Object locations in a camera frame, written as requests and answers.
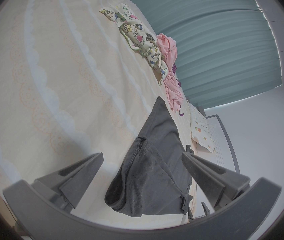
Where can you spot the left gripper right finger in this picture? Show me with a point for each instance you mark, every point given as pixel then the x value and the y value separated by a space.
pixel 214 181

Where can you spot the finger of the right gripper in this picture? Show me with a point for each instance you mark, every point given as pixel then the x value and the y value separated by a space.
pixel 205 209
pixel 185 205

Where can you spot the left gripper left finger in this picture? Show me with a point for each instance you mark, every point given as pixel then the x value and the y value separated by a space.
pixel 74 180

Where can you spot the black T-shirt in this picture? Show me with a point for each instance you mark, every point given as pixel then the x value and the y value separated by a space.
pixel 152 171

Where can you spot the bed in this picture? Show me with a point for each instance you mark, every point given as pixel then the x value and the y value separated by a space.
pixel 57 84

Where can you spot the white printed pillow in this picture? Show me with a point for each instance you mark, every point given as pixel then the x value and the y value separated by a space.
pixel 202 129

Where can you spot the purple garment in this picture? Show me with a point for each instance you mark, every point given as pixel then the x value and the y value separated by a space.
pixel 175 69

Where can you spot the blue-green curtain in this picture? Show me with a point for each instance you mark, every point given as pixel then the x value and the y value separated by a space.
pixel 219 46

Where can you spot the pink garment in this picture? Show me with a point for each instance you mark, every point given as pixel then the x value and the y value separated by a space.
pixel 169 51

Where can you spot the white printed garment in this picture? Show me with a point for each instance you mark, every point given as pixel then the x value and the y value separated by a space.
pixel 132 31

